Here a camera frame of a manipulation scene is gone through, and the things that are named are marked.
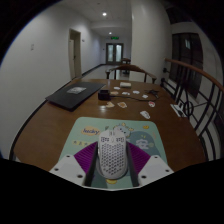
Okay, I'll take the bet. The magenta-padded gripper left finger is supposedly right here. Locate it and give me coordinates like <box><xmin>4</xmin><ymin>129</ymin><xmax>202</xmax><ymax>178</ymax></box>
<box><xmin>49</xmin><ymin>141</ymin><xmax>100</xmax><ymax>188</ymax></box>

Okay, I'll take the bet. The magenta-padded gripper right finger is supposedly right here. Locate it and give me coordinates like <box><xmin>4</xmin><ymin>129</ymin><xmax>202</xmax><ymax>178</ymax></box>
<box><xmin>125</xmin><ymin>142</ymin><xmax>175</xmax><ymax>187</ymax></box>

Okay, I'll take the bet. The white perforated computer mouse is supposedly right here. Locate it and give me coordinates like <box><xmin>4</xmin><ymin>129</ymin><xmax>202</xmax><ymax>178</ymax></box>
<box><xmin>95</xmin><ymin>128</ymin><xmax>129</xmax><ymax>180</ymax></box>

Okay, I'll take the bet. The pale green printed mouse pad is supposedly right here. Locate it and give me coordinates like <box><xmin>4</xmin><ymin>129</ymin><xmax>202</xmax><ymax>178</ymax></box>
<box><xmin>58</xmin><ymin>116</ymin><xmax>168</xmax><ymax>191</ymax></box>

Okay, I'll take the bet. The long white sticker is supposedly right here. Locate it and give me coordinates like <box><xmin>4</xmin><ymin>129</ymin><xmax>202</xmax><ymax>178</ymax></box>
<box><xmin>139</xmin><ymin>110</ymin><xmax>152</xmax><ymax>120</ymax></box>

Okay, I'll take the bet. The black laptop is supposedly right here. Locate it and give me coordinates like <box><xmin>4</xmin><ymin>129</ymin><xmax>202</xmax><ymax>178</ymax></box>
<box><xmin>44</xmin><ymin>81</ymin><xmax>107</xmax><ymax>112</ymax></box>

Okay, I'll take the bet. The black railing with wooden handrail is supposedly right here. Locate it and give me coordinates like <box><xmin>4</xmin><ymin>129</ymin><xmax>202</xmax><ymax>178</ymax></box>
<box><xmin>159</xmin><ymin>58</ymin><xmax>224</xmax><ymax>163</ymax></box>

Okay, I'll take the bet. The small black box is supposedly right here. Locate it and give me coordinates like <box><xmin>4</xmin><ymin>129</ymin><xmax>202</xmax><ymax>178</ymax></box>
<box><xmin>97</xmin><ymin>89</ymin><xmax>111</xmax><ymax>101</ymax></box>

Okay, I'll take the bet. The wooden armchair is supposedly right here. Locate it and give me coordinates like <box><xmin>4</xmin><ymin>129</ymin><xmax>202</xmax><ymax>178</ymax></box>
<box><xmin>105</xmin><ymin>63</ymin><xmax>158</xmax><ymax>84</ymax></box>

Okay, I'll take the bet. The wooden chair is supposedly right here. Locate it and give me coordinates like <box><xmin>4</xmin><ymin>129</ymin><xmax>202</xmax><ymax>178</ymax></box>
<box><xmin>120</xmin><ymin>57</ymin><xmax>132</xmax><ymax>75</ymax></box>

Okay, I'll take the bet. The dark window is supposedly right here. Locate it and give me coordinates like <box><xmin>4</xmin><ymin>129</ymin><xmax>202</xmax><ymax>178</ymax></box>
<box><xmin>169</xmin><ymin>32</ymin><xmax>204</xmax><ymax>98</ymax></box>

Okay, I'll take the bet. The wooden side door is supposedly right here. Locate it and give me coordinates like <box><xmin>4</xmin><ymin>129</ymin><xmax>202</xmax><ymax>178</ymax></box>
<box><xmin>68</xmin><ymin>28</ymin><xmax>83</xmax><ymax>81</ymax></box>

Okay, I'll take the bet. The glass double door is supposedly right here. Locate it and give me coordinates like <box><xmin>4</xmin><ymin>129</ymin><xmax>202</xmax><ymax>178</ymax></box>
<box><xmin>105</xmin><ymin>42</ymin><xmax>125</xmax><ymax>66</ymax></box>

